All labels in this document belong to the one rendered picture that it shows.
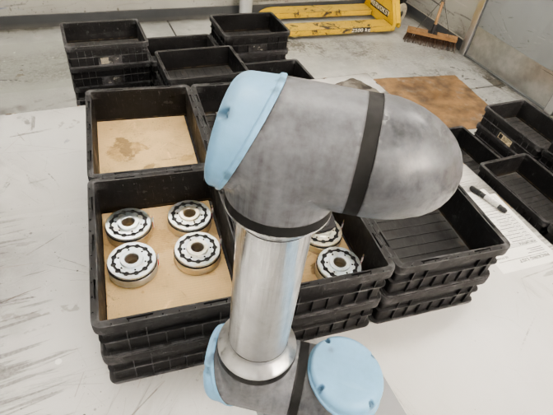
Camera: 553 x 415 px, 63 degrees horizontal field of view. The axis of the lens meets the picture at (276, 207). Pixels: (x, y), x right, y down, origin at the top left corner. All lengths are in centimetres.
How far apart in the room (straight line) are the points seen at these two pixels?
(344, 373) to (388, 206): 35
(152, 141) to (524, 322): 112
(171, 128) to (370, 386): 99
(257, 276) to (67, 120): 133
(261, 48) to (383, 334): 195
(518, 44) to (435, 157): 385
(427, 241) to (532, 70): 306
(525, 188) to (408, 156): 203
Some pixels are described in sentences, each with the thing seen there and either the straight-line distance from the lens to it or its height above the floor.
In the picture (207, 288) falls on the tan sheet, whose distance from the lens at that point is 100.
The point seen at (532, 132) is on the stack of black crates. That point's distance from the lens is 287.
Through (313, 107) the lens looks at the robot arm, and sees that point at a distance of 39.
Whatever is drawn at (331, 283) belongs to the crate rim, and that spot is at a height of 93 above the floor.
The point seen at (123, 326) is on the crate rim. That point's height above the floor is 92.
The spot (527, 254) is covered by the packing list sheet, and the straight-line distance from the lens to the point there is 153.
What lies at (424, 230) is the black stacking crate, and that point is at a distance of 124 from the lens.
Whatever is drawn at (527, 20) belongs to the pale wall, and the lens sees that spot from 420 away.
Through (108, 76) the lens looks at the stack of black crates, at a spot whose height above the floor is 42.
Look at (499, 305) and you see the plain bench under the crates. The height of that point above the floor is 70.
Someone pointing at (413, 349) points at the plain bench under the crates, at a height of 70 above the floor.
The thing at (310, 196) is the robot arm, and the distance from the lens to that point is 40.
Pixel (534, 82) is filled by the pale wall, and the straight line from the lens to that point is 415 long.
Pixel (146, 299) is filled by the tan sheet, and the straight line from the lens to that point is 99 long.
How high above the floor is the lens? 164
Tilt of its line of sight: 44 degrees down
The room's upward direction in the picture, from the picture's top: 8 degrees clockwise
